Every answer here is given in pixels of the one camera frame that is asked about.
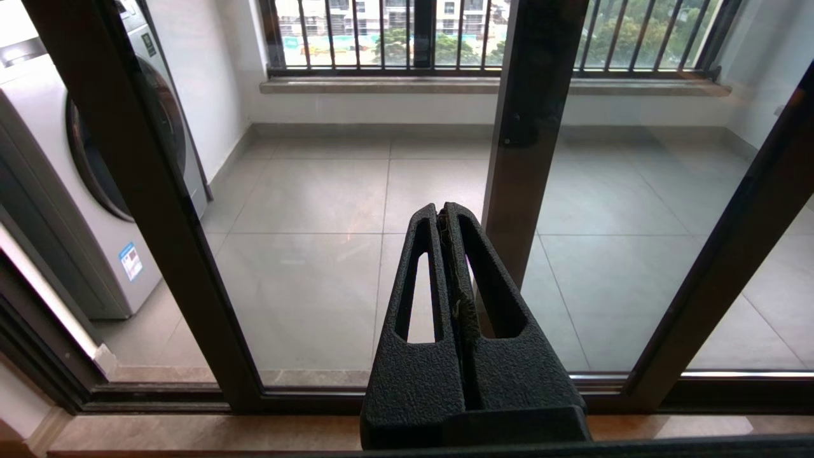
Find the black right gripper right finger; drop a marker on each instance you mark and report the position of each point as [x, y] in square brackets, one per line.
[521, 375]

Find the stone window sill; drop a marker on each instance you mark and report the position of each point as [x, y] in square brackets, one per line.
[381, 86]

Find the dark window frame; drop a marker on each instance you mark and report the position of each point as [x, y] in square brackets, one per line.
[424, 35]

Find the white front-load washing machine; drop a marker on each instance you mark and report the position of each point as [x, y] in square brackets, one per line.
[44, 114]

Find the dark framed sliding glass door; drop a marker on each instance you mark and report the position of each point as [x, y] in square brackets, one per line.
[165, 222]

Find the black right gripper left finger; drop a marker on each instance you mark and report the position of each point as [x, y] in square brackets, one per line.
[413, 388]

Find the black balcony railing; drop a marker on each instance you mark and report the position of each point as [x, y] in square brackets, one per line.
[604, 72]

